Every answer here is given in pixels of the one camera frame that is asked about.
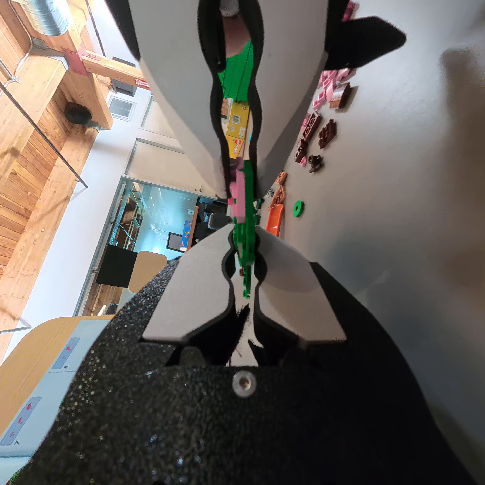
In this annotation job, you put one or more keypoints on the orange long lego piece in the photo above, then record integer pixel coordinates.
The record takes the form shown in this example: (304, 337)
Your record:
(276, 219)

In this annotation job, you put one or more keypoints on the small brown lego brick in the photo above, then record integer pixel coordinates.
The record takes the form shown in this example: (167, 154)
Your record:
(301, 150)

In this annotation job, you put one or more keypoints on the green round lego piece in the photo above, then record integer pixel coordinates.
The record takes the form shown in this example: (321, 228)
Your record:
(298, 213)

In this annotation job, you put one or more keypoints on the brown lego slope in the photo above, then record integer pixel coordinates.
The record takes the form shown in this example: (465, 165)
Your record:
(343, 96)

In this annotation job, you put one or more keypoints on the curved wooden panel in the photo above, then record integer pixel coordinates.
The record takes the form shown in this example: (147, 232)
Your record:
(22, 360)

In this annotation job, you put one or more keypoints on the black monitor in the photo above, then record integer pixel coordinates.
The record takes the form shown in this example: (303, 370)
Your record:
(115, 265)

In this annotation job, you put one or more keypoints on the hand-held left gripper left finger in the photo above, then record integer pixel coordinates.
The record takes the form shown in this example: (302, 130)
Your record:
(178, 299)

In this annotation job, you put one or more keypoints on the black wall box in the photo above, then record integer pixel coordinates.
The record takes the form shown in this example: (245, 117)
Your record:
(125, 81)

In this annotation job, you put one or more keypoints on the black ceiling rail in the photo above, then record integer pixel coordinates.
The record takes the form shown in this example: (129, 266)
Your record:
(41, 132)

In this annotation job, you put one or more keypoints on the small grey lego piece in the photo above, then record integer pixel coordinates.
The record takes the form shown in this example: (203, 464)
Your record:
(269, 192)

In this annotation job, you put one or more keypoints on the tan chair back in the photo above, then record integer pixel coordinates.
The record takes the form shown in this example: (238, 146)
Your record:
(147, 271)

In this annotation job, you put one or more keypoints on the green lego plate with pink bricks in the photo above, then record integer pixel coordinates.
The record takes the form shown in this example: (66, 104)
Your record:
(248, 235)

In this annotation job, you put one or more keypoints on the white wall vent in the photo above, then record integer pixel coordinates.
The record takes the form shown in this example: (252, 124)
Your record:
(121, 108)

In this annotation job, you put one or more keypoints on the yellow lego box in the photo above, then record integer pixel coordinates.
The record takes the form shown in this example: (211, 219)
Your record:
(238, 117)

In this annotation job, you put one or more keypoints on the brown long lego brick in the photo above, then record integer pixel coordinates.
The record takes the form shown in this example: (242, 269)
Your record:
(312, 128)

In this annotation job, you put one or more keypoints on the metal air duct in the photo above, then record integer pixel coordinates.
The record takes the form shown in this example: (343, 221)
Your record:
(49, 15)

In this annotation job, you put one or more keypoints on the black dome speaker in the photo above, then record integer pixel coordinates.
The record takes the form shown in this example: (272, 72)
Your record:
(77, 113)

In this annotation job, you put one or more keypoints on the dark brown lego clip piece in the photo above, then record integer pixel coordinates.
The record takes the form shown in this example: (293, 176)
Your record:
(315, 163)

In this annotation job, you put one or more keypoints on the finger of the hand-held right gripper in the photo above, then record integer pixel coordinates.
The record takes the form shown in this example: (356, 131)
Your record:
(174, 68)
(291, 60)

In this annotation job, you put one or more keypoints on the pile of pink lego pieces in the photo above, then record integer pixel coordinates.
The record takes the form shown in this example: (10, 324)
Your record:
(326, 87)

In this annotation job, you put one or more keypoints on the wooden post with red signs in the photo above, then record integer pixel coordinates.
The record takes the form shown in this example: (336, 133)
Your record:
(113, 70)

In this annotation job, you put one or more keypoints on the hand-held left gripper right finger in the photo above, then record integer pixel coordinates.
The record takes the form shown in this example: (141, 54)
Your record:
(295, 303)

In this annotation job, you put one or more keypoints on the red metal bracket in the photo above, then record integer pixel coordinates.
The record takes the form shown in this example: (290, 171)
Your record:
(75, 60)

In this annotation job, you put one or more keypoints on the tan lego piece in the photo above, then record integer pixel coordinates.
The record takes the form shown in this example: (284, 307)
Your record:
(281, 178)
(276, 199)

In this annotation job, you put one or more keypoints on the green plastic bin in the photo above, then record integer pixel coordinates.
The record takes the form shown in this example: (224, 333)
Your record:
(235, 75)

